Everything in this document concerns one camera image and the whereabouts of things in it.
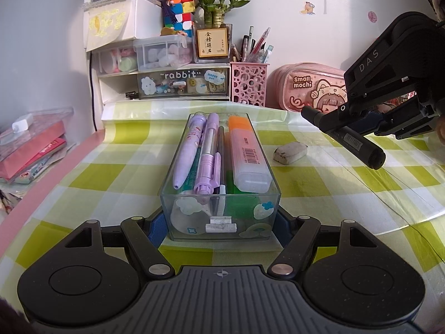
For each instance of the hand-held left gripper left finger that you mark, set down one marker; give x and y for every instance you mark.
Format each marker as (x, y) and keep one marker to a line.
(155, 233)

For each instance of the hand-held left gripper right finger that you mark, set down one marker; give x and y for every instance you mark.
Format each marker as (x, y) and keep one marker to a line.
(283, 231)

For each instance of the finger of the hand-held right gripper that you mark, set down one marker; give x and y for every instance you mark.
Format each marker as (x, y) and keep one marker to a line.
(406, 121)
(342, 116)

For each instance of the clear plastic organizer box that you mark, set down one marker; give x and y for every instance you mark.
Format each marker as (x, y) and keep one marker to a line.
(243, 221)

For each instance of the black whiteboard marker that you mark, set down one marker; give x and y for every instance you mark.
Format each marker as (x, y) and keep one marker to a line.
(368, 153)

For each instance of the green highlighter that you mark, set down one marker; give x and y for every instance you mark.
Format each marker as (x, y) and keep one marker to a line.
(240, 201)

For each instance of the white glue stick green label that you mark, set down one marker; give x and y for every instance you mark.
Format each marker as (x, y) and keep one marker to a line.
(195, 174)

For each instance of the orange highlighter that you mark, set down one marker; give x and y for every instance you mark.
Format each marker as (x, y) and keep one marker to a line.
(247, 160)

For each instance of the purple mechanical pencil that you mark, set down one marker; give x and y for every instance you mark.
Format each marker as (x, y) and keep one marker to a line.
(207, 167)

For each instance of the purple pen with dome figure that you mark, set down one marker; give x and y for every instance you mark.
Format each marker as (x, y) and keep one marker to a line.
(187, 153)

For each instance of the pink cartoon pencil case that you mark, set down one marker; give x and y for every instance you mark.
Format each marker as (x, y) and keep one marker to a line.
(299, 87)

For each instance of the dirty white eraser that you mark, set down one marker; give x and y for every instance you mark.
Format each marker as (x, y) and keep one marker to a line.
(290, 153)

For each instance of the green checkered tablecloth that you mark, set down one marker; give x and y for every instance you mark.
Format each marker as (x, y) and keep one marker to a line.
(104, 167)

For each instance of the pink perforated pen holder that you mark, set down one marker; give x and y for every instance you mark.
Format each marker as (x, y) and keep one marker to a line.
(248, 83)

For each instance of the bunch of pens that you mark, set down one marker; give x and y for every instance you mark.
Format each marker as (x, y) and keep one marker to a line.
(253, 48)

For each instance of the small black clip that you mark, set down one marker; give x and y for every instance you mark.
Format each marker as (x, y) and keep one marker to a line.
(131, 95)

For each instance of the pile of colourful packets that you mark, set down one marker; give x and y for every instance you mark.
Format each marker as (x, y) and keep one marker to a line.
(31, 160)

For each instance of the lucky bamboo in glass vase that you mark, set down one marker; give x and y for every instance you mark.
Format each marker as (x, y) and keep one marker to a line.
(212, 41)

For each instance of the white drawer unit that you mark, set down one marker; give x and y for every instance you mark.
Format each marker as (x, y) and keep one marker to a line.
(180, 83)

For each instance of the clear flat plastic case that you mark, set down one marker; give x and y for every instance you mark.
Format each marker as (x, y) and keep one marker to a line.
(52, 118)

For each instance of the white charger plug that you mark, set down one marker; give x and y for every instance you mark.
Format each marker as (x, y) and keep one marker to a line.
(22, 122)

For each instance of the clear container of tape rolls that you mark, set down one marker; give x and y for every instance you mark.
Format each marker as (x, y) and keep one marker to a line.
(118, 61)

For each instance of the clear lidded storage box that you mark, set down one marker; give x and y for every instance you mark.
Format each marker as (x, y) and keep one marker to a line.
(163, 55)

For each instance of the small brown animal figurine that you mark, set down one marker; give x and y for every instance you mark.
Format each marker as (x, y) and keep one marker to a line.
(173, 32)

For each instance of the colourful twisted puzzle cube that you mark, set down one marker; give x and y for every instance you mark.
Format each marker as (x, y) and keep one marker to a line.
(179, 7)

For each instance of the white storage box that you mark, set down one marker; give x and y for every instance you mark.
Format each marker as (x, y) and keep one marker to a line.
(146, 17)

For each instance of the round pink wall sticker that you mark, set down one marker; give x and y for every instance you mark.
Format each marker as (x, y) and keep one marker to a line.
(372, 16)

